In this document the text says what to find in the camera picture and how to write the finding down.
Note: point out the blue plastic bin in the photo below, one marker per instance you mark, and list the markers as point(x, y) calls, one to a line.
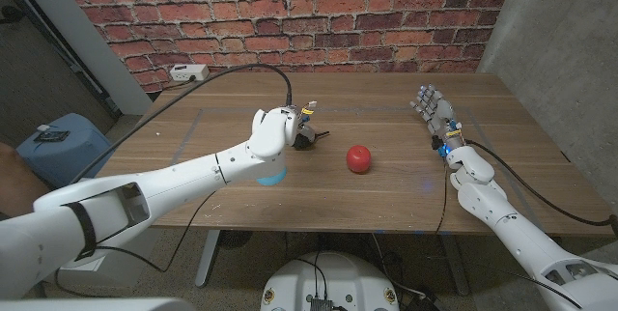
point(72, 151)

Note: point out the blue round disc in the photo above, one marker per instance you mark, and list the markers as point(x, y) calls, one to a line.
point(272, 180)

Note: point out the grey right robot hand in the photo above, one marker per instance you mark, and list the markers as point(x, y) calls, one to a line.
point(439, 113)

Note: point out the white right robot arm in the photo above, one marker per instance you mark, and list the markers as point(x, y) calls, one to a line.
point(521, 234)

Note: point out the red ball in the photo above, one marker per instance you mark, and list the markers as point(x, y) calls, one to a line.
point(358, 159)

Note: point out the white power strip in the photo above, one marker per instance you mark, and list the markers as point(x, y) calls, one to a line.
point(188, 72)

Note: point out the black phone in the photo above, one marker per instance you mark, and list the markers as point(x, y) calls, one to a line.
point(51, 136)

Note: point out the grey table leg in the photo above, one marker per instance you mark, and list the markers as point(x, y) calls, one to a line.
point(455, 265)
point(207, 258)

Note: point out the red brick printed backdrop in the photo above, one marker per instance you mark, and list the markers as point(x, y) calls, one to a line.
point(289, 16)

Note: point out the person's bare leg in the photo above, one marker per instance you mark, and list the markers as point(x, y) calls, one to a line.
point(19, 180)

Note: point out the black rubber air blower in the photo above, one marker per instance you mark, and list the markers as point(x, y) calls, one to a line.
point(304, 145)

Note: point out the white robot torso base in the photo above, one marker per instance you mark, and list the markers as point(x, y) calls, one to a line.
point(328, 282)

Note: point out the dark round floor object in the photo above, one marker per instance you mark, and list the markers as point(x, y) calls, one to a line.
point(235, 239)

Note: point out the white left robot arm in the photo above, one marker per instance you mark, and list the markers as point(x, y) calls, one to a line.
point(169, 185)

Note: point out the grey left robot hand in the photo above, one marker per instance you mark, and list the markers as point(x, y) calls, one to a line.
point(307, 130)

